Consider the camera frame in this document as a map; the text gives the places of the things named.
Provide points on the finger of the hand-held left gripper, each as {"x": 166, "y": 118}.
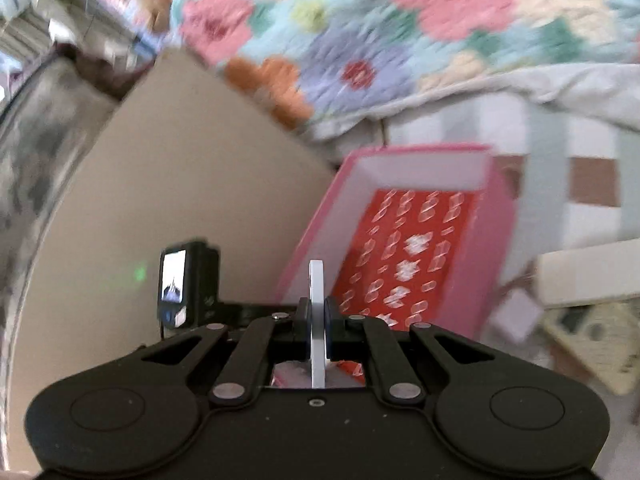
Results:
{"x": 250, "y": 312}

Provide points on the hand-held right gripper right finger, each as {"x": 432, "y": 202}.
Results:
{"x": 330, "y": 330}

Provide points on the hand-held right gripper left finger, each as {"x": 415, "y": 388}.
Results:
{"x": 303, "y": 330}

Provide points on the pink cardboard box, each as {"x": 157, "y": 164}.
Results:
{"x": 495, "y": 240}

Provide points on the beige remote with dark screen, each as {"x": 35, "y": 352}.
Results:
{"x": 615, "y": 355}

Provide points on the plaid mat with white trim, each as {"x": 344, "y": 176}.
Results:
{"x": 545, "y": 160}

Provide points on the floral quilt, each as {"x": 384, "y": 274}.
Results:
{"x": 575, "y": 90}
{"x": 350, "y": 35}

